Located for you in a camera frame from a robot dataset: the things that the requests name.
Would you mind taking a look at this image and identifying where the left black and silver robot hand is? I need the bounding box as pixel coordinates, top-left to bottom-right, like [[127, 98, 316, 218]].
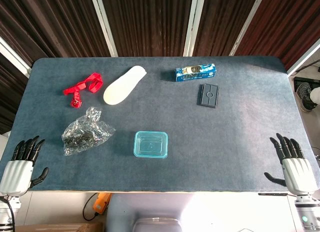
[[0, 135, 50, 197]]

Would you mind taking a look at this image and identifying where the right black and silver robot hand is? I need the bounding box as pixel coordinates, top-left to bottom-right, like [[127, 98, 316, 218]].
[[263, 133, 320, 197]]

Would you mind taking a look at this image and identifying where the clear blue plastic container lid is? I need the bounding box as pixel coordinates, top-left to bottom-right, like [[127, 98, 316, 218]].
[[133, 130, 169, 159]]

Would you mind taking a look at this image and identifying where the brown cardboard box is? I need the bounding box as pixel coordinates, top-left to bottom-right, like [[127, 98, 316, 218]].
[[14, 222, 104, 232]]

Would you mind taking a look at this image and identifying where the blue printed cardboard box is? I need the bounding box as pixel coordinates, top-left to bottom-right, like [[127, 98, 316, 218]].
[[174, 63, 217, 82]]

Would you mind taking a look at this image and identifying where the black metal bar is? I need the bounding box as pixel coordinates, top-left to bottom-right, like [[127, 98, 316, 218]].
[[258, 191, 289, 196]]

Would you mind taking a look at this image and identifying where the clear crumpled plastic bag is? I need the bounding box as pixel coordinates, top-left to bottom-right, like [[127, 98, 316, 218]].
[[61, 106, 117, 157]]

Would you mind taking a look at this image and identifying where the grey knit sneaker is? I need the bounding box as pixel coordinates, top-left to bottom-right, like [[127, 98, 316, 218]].
[[296, 81, 318, 112]]

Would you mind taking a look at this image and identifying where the white round object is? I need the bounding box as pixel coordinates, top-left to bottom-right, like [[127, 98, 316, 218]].
[[310, 86, 320, 105]]

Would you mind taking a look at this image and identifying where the blue felt table cover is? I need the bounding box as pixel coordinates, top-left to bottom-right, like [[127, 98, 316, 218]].
[[0, 56, 320, 193]]

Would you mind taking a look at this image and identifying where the orange handheld device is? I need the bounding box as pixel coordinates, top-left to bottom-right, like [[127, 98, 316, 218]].
[[92, 192, 113, 215]]

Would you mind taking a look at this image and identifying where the black flat device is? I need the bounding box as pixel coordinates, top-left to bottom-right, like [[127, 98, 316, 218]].
[[293, 76, 320, 92]]

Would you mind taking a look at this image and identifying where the dark grey rectangular case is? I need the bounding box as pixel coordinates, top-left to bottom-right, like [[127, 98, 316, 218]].
[[196, 83, 220, 109]]

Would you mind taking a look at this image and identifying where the white shoe insole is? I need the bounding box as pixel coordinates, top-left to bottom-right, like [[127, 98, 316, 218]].
[[103, 65, 148, 106]]

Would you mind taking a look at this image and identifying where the grey plastic bin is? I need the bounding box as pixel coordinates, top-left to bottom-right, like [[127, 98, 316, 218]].
[[132, 216, 183, 232]]

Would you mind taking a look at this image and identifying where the black cable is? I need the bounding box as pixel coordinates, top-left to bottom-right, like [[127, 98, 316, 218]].
[[82, 193, 100, 221]]

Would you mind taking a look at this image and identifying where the red ribbon lanyard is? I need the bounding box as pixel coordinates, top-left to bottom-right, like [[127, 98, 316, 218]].
[[62, 72, 103, 108]]

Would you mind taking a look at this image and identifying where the white aluminium frame post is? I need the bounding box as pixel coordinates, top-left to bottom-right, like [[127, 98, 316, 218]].
[[89, 0, 119, 58], [0, 36, 32, 78], [183, 0, 206, 57], [286, 37, 320, 76], [228, 0, 266, 57]]

